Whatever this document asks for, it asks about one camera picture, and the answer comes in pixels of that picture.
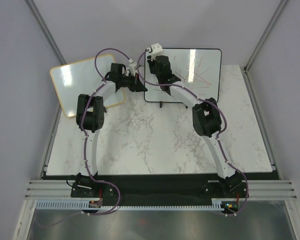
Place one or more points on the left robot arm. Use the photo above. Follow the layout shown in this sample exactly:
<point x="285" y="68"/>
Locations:
<point x="90" y="118"/>

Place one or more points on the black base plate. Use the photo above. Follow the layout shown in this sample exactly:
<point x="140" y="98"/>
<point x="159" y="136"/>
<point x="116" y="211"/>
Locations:
<point x="157" y="200"/>

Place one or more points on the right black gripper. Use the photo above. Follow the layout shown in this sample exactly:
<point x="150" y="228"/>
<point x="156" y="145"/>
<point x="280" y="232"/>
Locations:
<point x="150" y="63"/>

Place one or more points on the left aluminium frame post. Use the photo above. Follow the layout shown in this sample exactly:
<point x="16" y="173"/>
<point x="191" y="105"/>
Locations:
<point x="45" y="30"/>

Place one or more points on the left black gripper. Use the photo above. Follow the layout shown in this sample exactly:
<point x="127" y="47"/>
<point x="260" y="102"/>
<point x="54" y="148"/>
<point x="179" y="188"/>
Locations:
<point x="135" y="83"/>

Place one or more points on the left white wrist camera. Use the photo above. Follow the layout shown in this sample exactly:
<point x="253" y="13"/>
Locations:
<point x="132" y="68"/>

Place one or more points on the black framed whiteboard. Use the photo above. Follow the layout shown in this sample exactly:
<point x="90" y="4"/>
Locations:
<point x="199" y="70"/>

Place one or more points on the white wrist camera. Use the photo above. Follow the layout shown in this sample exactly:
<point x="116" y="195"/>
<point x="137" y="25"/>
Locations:
<point x="132" y="68"/>
<point x="154" y="50"/>

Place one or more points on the white slotted cable duct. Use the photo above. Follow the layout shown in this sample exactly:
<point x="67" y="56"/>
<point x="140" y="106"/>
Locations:
<point x="87" y="205"/>

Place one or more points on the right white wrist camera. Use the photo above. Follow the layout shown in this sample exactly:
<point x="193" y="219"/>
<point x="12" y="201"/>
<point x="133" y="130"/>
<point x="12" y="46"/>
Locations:
<point x="154" y="50"/>

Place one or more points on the wood framed whiteboard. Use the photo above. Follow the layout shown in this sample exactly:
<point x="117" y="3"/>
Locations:
<point x="80" y="77"/>

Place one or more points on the aluminium front rail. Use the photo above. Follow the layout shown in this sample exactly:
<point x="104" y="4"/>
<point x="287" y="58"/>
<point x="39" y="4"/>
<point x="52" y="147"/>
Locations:
<point x="164" y="186"/>

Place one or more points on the aluminium frame post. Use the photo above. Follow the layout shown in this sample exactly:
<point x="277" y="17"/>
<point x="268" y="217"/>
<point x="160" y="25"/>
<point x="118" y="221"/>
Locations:
<point x="45" y="30"/>
<point x="266" y="33"/>

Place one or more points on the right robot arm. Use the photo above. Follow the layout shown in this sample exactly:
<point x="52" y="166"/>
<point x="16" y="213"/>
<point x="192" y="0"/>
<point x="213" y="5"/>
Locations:
<point x="207" y="119"/>

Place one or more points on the right aluminium frame post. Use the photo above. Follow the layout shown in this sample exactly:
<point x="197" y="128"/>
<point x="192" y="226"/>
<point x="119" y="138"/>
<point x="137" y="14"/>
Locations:
<point x="266" y="33"/>

